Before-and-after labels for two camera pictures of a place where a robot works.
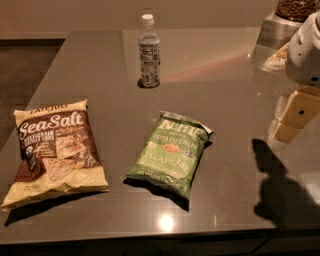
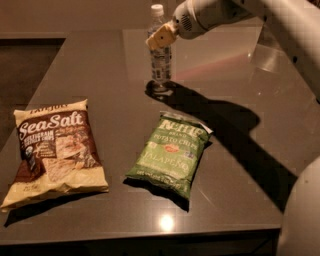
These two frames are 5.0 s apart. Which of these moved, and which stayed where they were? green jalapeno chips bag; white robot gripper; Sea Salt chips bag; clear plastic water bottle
Moved: clear plastic water bottle; white robot gripper
Stayed: Sea Salt chips bag; green jalapeno chips bag
